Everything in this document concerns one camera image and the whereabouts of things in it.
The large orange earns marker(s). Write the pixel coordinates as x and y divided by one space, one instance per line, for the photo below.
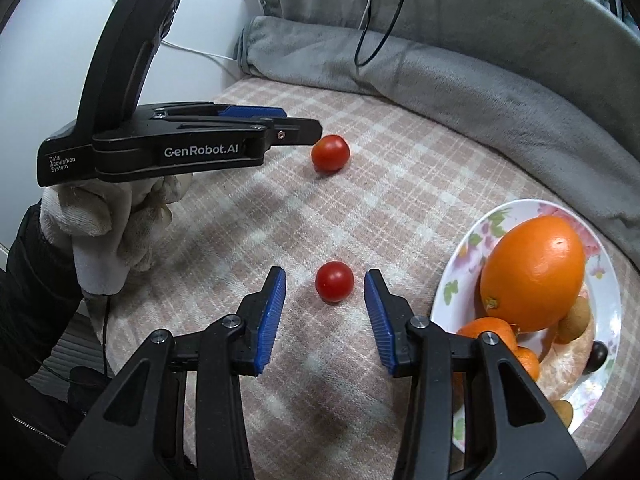
532 272

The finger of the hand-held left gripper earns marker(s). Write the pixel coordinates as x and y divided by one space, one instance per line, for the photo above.
295 132
250 111

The grey fleece blanket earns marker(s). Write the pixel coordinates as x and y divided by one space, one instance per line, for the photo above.
450 60

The person's left forearm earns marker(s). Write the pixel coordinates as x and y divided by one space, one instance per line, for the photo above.
35 280

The dark purple grape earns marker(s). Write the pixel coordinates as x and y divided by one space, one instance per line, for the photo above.
597 356

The person's left hand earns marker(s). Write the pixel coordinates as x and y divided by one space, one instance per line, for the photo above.
100 225

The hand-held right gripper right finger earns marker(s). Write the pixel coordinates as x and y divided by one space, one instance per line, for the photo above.
377 325

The peeled pomelo segment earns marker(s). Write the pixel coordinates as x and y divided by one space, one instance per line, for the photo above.
565 365

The small brown kiwi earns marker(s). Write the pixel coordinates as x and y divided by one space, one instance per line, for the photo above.
564 412
575 322

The small tangerine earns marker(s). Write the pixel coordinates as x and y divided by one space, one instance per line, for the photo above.
529 362
477 329

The beige checked blanket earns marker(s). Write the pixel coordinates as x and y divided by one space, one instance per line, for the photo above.
400 185

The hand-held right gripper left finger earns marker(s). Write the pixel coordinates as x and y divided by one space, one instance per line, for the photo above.
272 325

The red cherry tomato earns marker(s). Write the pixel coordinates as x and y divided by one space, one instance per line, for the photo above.
330 154
334 281

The floral white plate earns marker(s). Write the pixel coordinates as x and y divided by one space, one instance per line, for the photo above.
602 300

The black jacket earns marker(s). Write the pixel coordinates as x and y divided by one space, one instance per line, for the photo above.
35 430

